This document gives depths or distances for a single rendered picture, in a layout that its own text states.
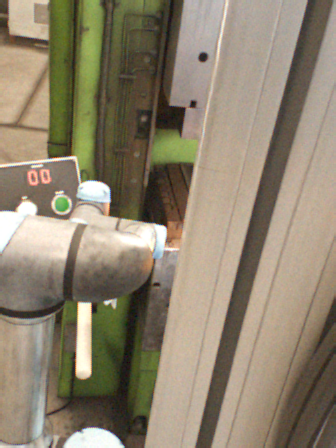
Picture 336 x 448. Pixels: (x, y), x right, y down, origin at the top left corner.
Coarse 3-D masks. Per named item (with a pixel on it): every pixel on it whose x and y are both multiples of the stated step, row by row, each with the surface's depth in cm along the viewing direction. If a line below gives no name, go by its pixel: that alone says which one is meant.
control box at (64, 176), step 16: (48, 160) 154; (64, 160) 157; (0, 176) 148; (16, 176) 150; (32, 176) 152; (64, 176) 157; (0, 192) 148; (16, 192) 150; (32, 192) 152; (48, 192) 154; (64, 192) 157; (0, 208) 148; (16, 208) 150; (48, 208) 154
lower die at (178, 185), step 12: (156, 168) 210; (168, 168) 209; (180, 168) 210; (192, 168) 210; (168, 180) 203; (180, 180) 202; (180, 192) 194; (168, 204) 187; (180, 204) 186; (168, 216) 180; (180, 216) 180; (168, 228) 179; (180, 228) 179
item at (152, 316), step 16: (144, 208) 208; (176, 240) 181; (176, 256) 178; (160, 272) 180; (144, 288) 218; (160, 288) 184; (144, 304) 211; (160, 304) 188; (144, 320) 193; (160, 320) 192; (144, 336) 195; (160, 336) 196
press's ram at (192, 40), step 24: (192, 0) 143; (216, 0) 143; (168, 24) 164; (192, 24) 146; (216, 24) 146; (168, 48) 162; (192, 48) 149; (168, 72) 160; (192, 72) 152; (168, 96) 158; (192, 96) 156
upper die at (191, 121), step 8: (192, 104) 160; (176, 112) 171; (184, 112) 159; (192, 112) 158; (200, 112) 159; (176, 120) 171; (184, 120) 159; (192, 120) 160; (200, 120) 160; (184, 128) 161; (192, 128) 161; (200, 128) 161; (184, 136) 162; (192, 136) 162
